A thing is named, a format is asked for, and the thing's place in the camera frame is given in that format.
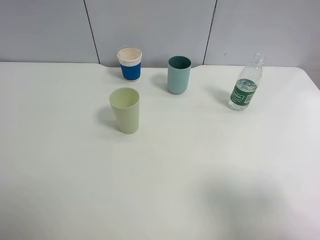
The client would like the clear water bottle green label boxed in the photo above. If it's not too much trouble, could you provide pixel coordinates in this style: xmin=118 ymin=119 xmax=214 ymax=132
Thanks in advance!
xmin=228 ymin=52 xmax=265 ymax=111

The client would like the blue white paper cup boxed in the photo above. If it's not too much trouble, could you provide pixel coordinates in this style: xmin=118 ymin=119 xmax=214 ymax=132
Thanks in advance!
xmin=117 ymin=47 xmax=142 ymax=82

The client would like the teal plastic cup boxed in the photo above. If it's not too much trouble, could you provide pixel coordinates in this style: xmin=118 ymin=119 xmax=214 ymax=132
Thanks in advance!
xmin=167 ymin=56 xmax=192 ymax=95

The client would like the light green plastic cup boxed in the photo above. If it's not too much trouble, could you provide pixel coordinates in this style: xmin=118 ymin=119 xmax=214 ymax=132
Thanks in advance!
xmin=109 ymin=87 xmax=140 ymax=134

